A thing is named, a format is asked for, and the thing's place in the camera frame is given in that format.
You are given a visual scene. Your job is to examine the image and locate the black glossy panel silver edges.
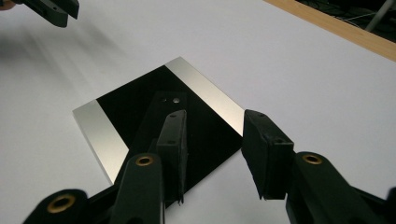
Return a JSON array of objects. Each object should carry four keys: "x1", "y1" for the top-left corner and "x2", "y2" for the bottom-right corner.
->
[{"x1": 72, "y1": 56, "x2": 246, "y2": 209}]

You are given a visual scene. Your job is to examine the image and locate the grey metal stand frame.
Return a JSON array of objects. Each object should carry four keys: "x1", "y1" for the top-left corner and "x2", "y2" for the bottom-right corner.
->
[{"x1": 364, "y1": 0, "x2": 396, "y2": 33}]

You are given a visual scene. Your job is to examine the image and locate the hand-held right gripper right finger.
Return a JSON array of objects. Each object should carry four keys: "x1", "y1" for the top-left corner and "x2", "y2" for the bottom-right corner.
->
[{"x1": 240, "y1": 108, "x2": 295, "y2": 201}]

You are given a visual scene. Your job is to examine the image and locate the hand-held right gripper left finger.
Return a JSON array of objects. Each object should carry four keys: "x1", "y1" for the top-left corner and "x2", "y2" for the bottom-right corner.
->
[{"x1": 155, "y1": 108, "x2": 189, "y2": 205}]

